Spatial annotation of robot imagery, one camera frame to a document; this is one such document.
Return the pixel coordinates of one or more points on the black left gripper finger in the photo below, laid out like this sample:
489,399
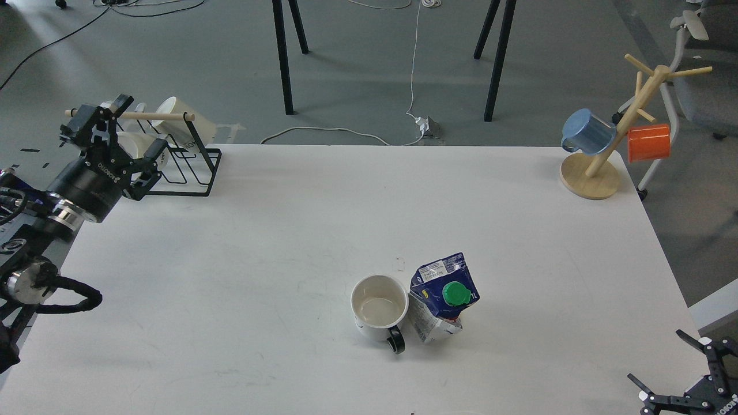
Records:
142,177
92,129

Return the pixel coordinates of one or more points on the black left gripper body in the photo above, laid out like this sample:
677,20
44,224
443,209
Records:
93,183

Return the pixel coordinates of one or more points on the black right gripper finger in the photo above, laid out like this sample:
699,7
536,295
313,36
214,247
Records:
715,351
656,403

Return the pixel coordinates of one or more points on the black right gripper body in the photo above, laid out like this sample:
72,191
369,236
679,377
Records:
718,394

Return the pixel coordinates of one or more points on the blue milk carton green cap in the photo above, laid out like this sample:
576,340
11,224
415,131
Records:
438,293

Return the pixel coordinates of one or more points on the white mug black handle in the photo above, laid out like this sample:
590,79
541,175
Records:
379,304

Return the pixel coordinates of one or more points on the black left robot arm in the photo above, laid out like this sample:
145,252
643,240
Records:
39,227

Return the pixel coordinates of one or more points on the white cup on rack front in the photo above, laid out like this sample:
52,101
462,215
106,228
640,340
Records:
137,146

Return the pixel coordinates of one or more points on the cream cup on rack rear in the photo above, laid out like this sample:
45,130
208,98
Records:
178,129

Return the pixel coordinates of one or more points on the white side table edge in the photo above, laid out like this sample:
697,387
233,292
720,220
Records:
717,310

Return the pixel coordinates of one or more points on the black table legs left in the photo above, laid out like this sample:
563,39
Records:
282,52

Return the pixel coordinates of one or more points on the black table legs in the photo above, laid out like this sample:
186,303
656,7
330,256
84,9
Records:
501,49
282,52

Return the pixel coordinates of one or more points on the wooden mug tree stand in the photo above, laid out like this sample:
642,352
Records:
594,177

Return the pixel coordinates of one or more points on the orange mug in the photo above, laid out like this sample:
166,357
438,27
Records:
648,143

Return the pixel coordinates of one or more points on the blue mug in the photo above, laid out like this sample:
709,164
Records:
587,133

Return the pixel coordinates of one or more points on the floor power socket box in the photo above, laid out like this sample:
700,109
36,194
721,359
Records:
432,134

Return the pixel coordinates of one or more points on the black table legs right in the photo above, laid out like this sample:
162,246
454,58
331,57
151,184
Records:
501,49

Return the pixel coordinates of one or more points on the black wire cup rack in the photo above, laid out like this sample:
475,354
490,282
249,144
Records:
189,172

